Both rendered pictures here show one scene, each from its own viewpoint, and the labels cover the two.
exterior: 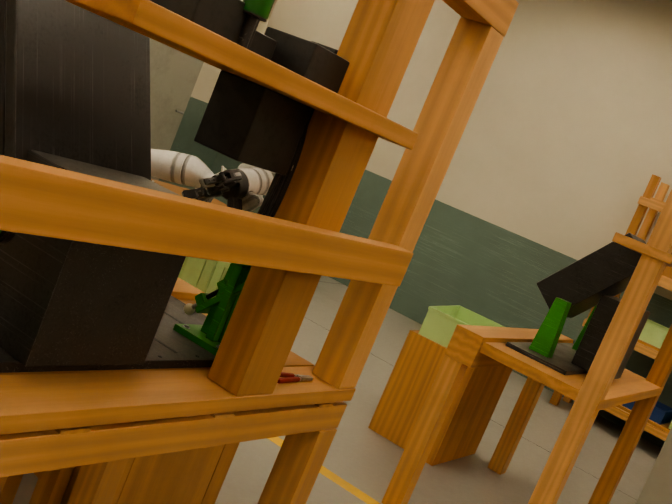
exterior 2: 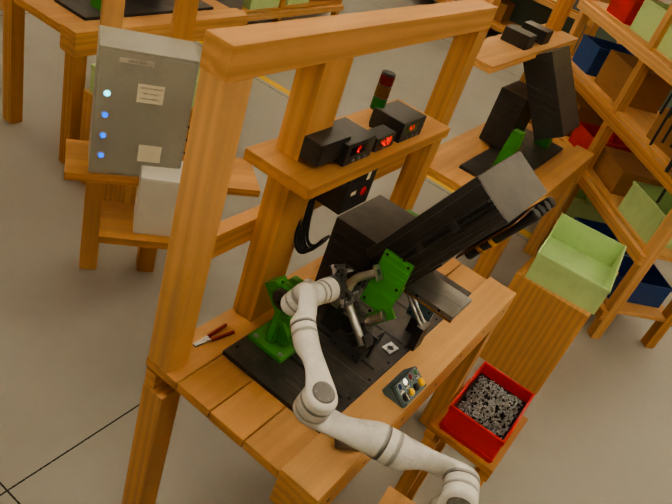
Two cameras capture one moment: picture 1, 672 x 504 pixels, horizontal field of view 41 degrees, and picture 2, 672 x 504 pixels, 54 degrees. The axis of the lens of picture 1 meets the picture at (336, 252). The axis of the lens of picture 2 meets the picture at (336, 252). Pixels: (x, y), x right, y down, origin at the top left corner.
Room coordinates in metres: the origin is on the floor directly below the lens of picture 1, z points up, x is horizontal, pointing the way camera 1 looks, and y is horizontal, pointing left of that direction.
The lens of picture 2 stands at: (3.77, 0.13, 2.46)
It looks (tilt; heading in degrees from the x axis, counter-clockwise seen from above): 34 degrees down; 175
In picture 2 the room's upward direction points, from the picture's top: 20 degrees clockwise
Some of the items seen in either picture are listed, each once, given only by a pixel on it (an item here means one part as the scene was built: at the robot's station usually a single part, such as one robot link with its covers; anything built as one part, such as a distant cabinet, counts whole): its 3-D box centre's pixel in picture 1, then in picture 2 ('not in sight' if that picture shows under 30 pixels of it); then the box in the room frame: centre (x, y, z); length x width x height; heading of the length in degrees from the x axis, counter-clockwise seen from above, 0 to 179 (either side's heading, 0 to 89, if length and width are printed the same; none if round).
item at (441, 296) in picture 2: not in sight; (416, 281); (1.80, 0.61, 1.11); 0.39 x 0.16 x 0.03; 60
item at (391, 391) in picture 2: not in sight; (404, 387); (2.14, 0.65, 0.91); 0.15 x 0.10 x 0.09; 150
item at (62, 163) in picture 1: (89, 263); (364, 253); (1.66, 0.42, 1.07); 0.30 x 0.18 x 0.34; 150
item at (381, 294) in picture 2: not in sight; (391, 279); (1.92, 0.50, 1.17); 0.13 x 0.12 x 0.20; 150
